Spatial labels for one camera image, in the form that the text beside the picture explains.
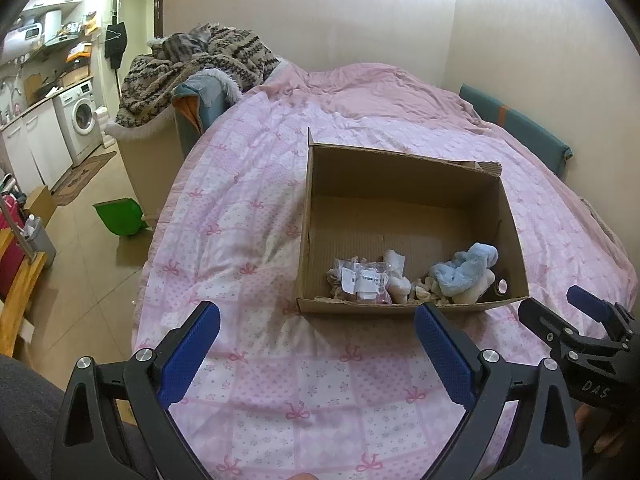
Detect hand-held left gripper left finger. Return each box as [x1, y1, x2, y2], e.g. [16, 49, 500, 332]
[50, 301, 222, 480]

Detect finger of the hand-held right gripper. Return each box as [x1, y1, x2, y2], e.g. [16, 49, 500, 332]
[517, 298, 585, 357]
[567, 285, 637, 342]

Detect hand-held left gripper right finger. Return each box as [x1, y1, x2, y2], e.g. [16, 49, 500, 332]
[414, 302, 583, 480]

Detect cream fluffy scrunchie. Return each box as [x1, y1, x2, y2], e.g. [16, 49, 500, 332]
[452, 270, 497, 304]

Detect blue fluffy scrunchie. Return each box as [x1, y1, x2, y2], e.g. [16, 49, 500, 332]
[431, 242, 500, 297]

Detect white plush scrunchie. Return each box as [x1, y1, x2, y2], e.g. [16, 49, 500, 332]
[384, 250, 413, 305]

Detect clear plastic scrunchie packet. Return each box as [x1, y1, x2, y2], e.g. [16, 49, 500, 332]
[345, 258, 390, 303]

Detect brown cardboard box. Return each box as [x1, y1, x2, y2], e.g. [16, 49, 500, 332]
[294, 127, 531, 315]

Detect person's right hand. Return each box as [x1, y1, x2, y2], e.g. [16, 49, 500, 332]
[575, 404, 632, 457]

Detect pink bow-print quilt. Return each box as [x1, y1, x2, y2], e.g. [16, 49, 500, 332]
[131, 62, 638, 480]

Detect green dustpan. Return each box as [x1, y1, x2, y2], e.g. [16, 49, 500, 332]
[93, 199, 149, 237]

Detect person's dark grey trouser leg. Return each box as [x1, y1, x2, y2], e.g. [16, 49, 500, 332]
[0, 354, 156, 480]

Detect wooden chair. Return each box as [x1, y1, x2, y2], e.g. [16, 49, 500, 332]
[0, 232, 48, 358]

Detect grey bin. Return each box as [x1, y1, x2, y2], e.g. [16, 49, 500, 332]
[20, 215, 57, 256]

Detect beige sofa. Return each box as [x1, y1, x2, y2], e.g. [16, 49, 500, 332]
[105, 117, 201, 216]

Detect teal headboard cushion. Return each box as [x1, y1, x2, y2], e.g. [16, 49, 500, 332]
[458, 83, 572, 181]

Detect brown patterned floor rug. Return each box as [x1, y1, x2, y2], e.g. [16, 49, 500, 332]
[51, 151, 117, 207]

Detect small cardboard box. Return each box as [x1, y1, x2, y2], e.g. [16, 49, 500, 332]
[22, 185, 57, 228]

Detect red suitcase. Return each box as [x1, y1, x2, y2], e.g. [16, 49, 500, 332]
[0, 195, 26, 301]

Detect white kitchen cabinets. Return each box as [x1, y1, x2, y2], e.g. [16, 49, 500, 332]
[0, 102, 75, 193]

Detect teal fur-trimmed garment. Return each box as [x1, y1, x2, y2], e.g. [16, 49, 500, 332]
[172, 67, 243, 158]

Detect white washing machine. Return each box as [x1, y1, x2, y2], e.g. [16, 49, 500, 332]
[52, 80, 103, 166]

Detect brown patterned knit blanket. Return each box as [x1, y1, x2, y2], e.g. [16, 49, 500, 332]
[116, 22, 281, 128]

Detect dark hanging garment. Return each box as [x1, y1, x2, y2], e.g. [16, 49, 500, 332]
[104, 21, 128, 68]

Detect white water heater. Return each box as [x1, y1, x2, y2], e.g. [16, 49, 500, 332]
[42, 9, 63, 46]

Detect white microwave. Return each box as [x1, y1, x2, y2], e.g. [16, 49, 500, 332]
[2, 22, 43, 53]

